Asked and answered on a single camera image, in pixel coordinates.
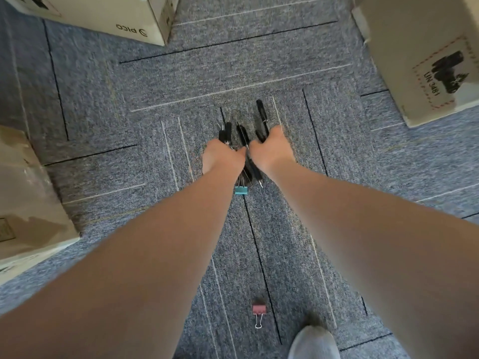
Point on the person's right hand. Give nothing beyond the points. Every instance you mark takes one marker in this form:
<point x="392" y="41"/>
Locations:
<point x="272" y="149"/>

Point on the cardboard box with black logo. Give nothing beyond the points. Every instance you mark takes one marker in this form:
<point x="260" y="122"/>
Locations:
<point x="104" y="13"/>

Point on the teal binder clip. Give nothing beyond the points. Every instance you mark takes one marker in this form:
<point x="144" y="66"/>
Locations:
<point x="241" y="190"/>

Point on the person's left hand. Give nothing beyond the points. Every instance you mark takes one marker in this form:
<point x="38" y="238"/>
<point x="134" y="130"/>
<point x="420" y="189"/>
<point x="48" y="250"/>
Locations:
<point x="221" y="156"/>

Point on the person's grey shoe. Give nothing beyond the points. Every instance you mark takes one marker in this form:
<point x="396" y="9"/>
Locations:
<point x="313" y="343"/>

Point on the person's right forearm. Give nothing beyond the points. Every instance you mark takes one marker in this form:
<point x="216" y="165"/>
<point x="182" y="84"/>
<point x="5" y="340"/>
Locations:
<point x="381" y="250"/>

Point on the cardboard box with warning label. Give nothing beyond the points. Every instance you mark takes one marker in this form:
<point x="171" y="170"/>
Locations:
<point x="423" y="56"/>

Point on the person's left forearm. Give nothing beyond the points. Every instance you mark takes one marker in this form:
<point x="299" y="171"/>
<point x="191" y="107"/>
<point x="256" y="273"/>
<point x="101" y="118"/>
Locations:
<point x="142" y="265"/>

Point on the worn cardboard box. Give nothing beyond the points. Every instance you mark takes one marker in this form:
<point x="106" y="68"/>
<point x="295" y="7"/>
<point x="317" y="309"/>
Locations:
<point x="26" y="205"/>

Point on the pink binder clip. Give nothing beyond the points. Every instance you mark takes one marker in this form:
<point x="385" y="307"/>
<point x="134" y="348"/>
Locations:
<point x="259" y="309"/>

